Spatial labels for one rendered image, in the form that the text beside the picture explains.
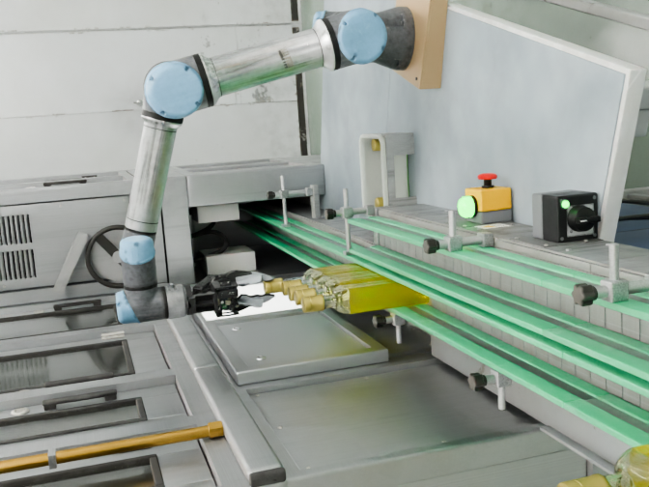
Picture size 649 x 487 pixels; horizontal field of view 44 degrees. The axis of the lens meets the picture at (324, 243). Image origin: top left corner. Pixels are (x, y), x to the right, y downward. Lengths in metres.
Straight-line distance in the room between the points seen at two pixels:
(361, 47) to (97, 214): 1.29
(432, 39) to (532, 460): 0.97
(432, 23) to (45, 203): 1.45
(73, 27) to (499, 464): 4.57
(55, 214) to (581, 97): 1.83
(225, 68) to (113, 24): 3.82
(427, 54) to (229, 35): 3.80
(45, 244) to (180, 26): 3.06
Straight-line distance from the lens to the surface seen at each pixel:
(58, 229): 2.79
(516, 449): 1.43
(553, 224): 1.41
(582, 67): 1.47
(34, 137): 5.51
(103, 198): 2.78
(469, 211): 1.66
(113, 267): 2.79
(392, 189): 2.10
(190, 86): 1.73
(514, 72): 1.66
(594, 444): 1.34
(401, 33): 1.97
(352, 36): 1.79
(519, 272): 1.27
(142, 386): 1.84
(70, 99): 5.51
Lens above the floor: 1.59
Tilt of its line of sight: 16 degrees down
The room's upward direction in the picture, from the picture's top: 96 degrees counter-clockwise
